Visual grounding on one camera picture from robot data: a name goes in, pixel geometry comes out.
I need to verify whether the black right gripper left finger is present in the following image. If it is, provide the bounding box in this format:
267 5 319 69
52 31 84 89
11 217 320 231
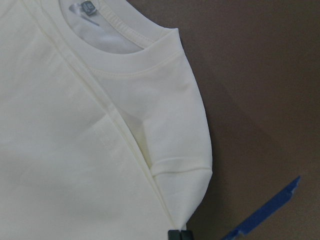
167 229 182 240

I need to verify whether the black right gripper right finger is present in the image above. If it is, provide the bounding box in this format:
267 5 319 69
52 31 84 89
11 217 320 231
181 230 194 240

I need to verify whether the cream long-sleeve cat shirt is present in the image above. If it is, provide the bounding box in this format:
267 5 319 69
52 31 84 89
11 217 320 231
0 0 213 240

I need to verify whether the long blue tape line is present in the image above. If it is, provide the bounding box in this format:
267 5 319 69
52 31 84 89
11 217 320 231
222 176 301 240

